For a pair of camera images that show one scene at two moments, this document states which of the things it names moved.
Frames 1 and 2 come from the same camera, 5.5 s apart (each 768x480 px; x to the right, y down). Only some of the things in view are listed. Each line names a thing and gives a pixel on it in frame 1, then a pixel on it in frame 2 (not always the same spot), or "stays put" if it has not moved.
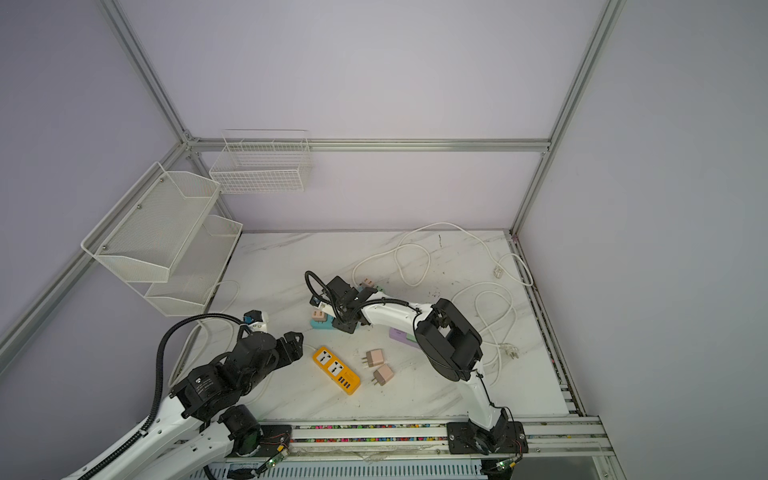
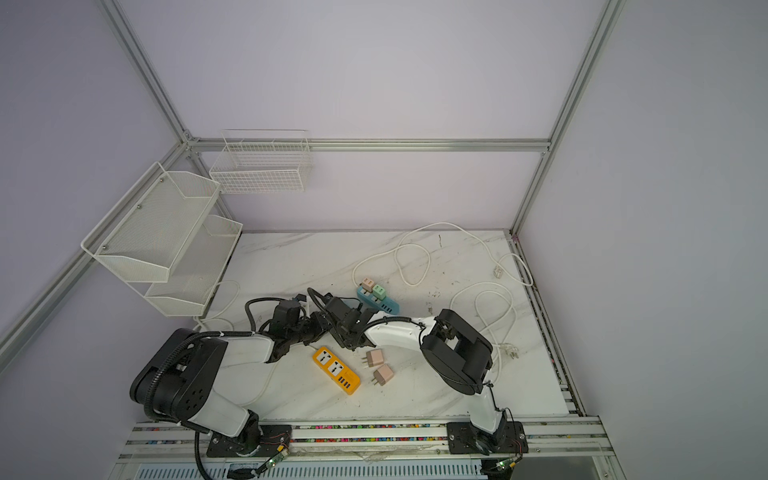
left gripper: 294,347 to 317,319
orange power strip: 336,370 stays put
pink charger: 374,357 stays put
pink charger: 383,375 stays put
